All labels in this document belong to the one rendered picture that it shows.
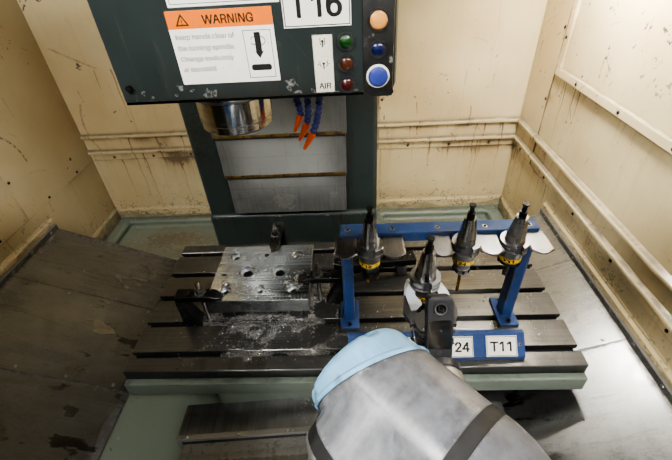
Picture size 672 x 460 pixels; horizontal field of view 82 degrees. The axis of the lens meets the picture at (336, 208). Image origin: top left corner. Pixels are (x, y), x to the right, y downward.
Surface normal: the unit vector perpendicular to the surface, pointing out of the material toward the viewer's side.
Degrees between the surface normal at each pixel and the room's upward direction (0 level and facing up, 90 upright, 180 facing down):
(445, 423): 8
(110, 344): 24
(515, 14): 90
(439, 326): 61
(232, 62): 90
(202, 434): 7
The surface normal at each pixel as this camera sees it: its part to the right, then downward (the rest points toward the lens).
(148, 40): -0.01, 0.58
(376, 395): -0.40, -0.52
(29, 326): 0.36, -0.75
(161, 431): -0.05, -0.81
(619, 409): -0.46, -0.72
